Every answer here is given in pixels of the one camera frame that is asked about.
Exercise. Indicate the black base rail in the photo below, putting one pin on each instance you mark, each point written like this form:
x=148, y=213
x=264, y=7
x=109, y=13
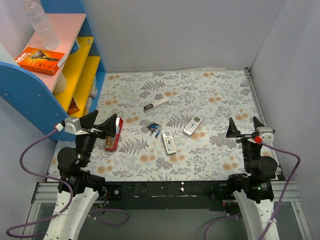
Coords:
x=170, y=195

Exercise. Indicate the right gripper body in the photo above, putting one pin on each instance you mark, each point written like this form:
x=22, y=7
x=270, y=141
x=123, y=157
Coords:
x=246, y=136

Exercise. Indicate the pile of batteries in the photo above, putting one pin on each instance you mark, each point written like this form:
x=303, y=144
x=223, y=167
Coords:
x=153, y=127

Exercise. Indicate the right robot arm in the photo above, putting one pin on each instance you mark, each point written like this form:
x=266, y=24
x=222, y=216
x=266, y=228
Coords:
x=252, y=189

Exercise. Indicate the floral table mat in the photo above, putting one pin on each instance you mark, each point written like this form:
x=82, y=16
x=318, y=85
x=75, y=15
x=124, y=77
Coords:
x=214, y=96

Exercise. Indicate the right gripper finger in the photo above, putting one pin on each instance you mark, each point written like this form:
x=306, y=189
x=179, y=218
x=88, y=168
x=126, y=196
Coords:
x=232, y=131
x=257, y=125

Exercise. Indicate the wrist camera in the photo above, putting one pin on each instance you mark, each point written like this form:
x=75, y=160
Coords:
x=266, y=133
x=72, y=125

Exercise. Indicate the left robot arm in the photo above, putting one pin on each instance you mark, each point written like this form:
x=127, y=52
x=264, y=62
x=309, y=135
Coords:
x=78, y=188

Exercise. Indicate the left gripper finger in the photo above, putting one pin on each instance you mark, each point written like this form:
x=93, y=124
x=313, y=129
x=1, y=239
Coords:
x=87, y=121
x=109, y=126

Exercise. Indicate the orange razor box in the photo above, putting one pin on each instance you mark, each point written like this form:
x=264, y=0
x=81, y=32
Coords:
x=41, y=61

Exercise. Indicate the blue yellow shelf unit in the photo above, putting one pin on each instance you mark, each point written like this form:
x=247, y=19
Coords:
x=44, y=99

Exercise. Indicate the white remote control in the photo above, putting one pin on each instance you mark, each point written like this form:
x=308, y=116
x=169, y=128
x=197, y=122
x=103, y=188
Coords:
x=192, y=125
x=169, y=143

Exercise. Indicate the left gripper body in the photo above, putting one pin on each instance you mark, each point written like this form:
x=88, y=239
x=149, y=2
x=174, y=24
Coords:
x=93, y=131

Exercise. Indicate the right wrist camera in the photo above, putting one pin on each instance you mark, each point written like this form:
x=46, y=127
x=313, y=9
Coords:
x=266, y=133

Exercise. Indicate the red box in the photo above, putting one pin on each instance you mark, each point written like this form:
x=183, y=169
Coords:
x=111, y=143

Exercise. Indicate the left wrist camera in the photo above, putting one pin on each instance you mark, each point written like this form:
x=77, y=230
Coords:
x=72, y=125

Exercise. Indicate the clear plastic bottle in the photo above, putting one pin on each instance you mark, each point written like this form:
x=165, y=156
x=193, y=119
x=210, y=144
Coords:
x=41, y=24

